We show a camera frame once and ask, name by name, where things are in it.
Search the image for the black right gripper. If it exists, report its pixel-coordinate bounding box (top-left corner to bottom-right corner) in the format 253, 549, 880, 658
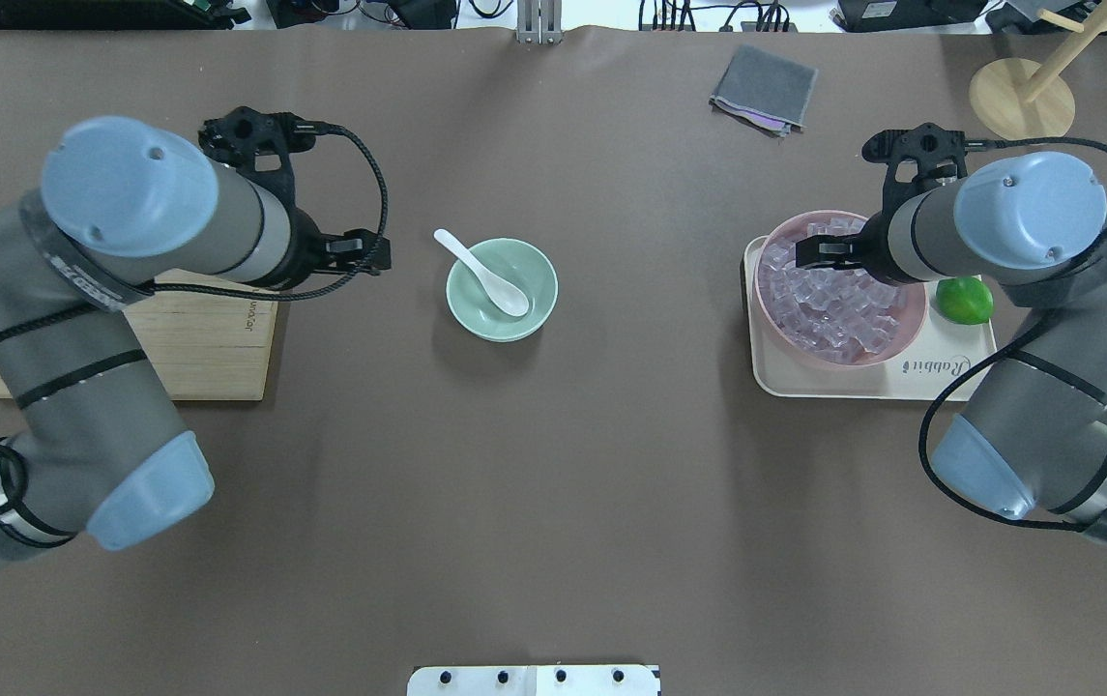
795, 123, 985, 281

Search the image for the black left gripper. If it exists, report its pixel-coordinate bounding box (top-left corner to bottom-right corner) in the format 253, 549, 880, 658
198, 106, 393, 290

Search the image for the white ceramic spoon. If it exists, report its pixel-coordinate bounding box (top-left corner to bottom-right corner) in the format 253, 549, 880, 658
432, 228, 531, 318

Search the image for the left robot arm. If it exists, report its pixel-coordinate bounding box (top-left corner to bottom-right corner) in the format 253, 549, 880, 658
0, 107, 393, 569

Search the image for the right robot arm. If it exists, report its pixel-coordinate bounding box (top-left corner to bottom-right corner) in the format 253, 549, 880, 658
796, 123, 1107, 547

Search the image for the pink bowl of ice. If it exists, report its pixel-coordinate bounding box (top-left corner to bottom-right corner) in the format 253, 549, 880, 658
747, 210, 927, 368

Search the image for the light green ceramic bowl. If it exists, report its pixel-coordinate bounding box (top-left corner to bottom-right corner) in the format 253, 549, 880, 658
444, 238, 559, 343

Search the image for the green lime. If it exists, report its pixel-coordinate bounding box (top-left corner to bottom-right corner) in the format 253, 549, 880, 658
934, 276, 994, 326

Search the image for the beige plastic tray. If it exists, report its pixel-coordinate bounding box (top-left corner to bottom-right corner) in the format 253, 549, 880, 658
743, 235, 999, 401

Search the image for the wooden cutting board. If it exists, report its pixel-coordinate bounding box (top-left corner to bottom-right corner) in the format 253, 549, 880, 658
0, 270, 279, 402

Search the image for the grey and purple cloth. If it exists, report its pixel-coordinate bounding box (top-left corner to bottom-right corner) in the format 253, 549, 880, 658
708, 45, 819, 137

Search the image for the wooden cup tree stand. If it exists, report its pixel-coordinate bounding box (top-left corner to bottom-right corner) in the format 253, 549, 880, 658
968, 1, 1107, 141

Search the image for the white central column base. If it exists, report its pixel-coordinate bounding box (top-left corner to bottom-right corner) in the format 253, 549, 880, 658
406, 662, 662, 695

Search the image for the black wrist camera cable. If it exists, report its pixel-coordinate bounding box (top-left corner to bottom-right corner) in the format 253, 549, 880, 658
918, 135, 1107, 531

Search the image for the aluminium frame post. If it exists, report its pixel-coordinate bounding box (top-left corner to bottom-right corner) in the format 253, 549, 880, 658
514, 0, 565, 45

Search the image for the black left camera cable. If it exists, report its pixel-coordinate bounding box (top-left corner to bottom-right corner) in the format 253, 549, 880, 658
0, 121, 390, 523

